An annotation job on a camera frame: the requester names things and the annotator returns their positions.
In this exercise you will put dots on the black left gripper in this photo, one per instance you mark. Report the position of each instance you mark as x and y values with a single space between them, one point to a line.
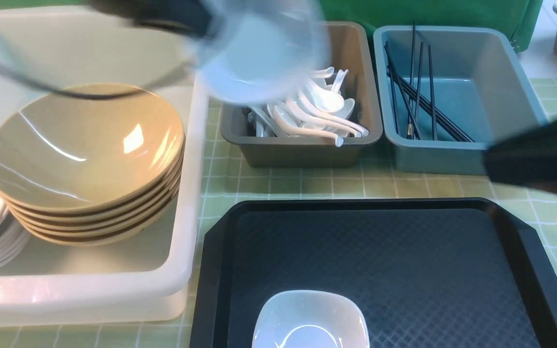
190 18

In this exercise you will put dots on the tan noodle bowl carried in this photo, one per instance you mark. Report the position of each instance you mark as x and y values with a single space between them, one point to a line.
65 155

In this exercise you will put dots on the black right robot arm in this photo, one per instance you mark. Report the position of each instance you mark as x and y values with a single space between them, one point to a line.
527 159

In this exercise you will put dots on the tan noodle bowl stack top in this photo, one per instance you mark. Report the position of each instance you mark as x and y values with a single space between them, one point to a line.
98 214

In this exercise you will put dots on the bottom tan noodle bowl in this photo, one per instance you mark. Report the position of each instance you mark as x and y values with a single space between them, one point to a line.
114 239

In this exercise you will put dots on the white soup spoon front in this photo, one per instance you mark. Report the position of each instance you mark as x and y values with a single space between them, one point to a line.
284 121

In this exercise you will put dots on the white soup spoon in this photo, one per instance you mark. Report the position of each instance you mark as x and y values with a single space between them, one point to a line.
284 121
323 99

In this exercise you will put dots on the grey-brown spoon bin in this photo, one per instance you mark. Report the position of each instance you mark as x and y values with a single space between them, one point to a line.
349 50

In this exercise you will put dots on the black chopstick diagonal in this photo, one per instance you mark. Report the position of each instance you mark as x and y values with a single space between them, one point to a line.
414 101

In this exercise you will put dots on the large white plastic tub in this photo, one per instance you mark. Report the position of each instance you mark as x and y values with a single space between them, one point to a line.
142 278

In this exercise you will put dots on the black chopstick upright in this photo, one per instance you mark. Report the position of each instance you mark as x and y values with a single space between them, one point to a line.
432 95

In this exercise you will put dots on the teal chopstick bin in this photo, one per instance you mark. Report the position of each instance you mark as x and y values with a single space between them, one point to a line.
479 84

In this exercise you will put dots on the green backdrop cloth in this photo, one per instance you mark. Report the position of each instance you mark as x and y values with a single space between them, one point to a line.
516 19

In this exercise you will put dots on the black serving tray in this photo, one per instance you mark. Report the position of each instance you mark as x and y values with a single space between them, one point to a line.
435 273

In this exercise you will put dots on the green checked tablecloth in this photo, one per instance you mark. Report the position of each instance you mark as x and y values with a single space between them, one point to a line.
228 179

